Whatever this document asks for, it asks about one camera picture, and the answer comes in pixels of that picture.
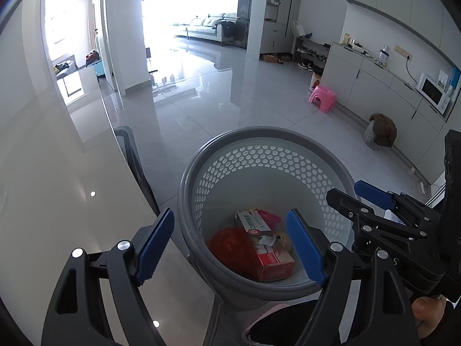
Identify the black white sneaker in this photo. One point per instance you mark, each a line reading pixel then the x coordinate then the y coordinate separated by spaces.
pixel 305 66

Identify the orange plastic bag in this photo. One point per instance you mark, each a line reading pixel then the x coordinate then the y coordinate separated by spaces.
pixel 230 247

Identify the tall grey shelf cabinet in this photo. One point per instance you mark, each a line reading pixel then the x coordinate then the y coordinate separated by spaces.
pixel 277 36

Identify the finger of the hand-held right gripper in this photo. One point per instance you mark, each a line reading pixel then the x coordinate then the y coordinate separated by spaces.
pixel 363 211
pixel 372 194

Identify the light grey sofa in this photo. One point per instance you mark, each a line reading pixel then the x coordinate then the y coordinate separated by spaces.
pixel 205 25

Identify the white room door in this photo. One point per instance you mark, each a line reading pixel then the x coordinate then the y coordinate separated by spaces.
pixel 106 43

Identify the dark pink packet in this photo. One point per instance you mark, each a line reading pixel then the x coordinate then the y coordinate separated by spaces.
pixel 269 218

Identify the brown cardboard box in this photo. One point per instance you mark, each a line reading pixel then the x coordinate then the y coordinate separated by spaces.
pixel 269 58

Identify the grey perforated basket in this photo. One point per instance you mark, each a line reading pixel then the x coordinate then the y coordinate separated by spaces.
pixel 252 165

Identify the shoe rack with shoes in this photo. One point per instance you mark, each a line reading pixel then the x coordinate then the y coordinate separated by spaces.
pixel 311 52

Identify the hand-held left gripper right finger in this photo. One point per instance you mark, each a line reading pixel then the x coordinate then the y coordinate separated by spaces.
pixel 306 248

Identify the black chair back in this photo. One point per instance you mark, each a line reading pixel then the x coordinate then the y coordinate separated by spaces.
pixel 138 173

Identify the grey lower counter cabinets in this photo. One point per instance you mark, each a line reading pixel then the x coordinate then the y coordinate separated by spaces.
pixel 374 86

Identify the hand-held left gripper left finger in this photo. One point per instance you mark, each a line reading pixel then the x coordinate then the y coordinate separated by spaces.
pixel 155 245

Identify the checked fabric bag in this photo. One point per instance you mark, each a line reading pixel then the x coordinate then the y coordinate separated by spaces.
pixel 369 138

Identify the white and red medicine box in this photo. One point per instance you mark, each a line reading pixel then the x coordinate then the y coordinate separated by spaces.
pixel 254 221

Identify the small tan carton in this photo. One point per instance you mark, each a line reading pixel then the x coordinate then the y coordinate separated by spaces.
pixel 346 39

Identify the red toothpaste box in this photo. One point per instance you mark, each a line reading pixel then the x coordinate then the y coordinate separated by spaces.
pixel 273 263

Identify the light blue storage box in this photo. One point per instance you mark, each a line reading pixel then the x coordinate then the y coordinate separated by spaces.
pixel 100 69

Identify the bed with dark bedding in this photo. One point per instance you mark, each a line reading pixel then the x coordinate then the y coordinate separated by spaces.
pixel 65 66

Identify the beige curtain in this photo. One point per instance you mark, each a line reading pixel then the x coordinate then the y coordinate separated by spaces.
pixel 92 21

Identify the wall power socket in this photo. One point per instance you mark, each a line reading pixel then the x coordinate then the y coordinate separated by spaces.
pixel 402 51

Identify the person's right hand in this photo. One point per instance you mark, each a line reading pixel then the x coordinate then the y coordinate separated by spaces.
pixel 428 311

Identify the pile of dark clothes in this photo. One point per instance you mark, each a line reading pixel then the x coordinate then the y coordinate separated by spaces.
pixel 92 57

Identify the dark tall fridge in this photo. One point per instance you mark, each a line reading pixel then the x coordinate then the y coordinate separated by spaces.
pixel 245 14

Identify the pink plastic stool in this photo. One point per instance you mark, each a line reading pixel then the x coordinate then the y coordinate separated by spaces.
pixel 323 95

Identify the white floor power strip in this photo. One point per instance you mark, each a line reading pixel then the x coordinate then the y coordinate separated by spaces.
pixel 423 186

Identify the dark jacket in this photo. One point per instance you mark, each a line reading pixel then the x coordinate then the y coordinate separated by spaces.
pixel 226 30

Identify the white paper bag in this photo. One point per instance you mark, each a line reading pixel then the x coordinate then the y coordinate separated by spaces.
pixel 298 29

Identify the white microwave oven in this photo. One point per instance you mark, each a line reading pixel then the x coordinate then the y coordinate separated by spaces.
pixel 430 92

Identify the orange wicker bin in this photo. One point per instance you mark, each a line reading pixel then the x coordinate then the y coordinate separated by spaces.
pixel 316 82

